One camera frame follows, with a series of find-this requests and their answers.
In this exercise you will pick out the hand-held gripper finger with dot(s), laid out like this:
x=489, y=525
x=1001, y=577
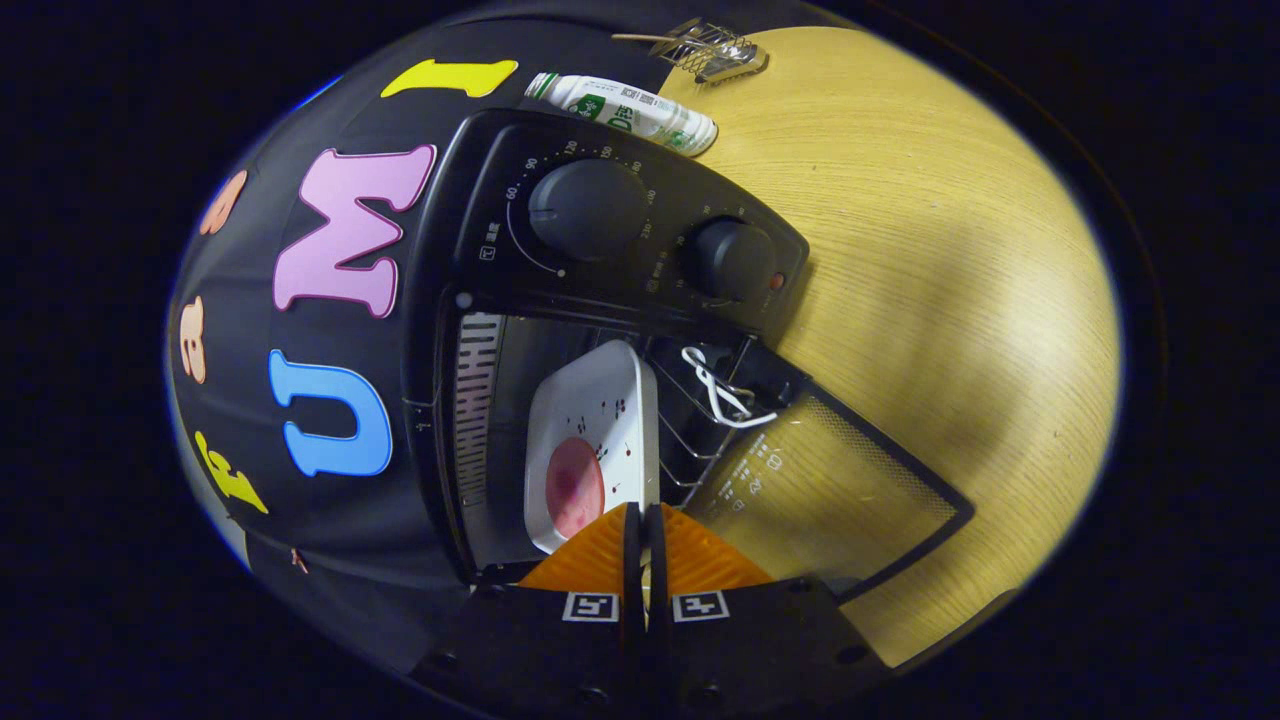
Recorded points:
x=632, y=560
x=655, y=560

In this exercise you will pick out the pink meat slice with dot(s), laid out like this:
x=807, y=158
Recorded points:
x=575, y=485

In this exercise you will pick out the white square plate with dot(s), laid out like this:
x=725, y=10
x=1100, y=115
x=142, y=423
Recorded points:
x=610, y=400

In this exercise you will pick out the black toaster oven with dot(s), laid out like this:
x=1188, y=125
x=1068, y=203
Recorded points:
x=480, y=180

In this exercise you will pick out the pink clothespin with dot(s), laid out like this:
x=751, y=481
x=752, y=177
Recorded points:
x=299, y=560

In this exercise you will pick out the white green-label bottle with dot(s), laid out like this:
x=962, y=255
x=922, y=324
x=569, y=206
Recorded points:
x=640, y=108

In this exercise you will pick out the black backdrop cloth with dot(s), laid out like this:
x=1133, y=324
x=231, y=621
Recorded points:
x=240, y=300

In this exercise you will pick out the wooden stick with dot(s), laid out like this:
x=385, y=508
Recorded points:
x=640, y=38

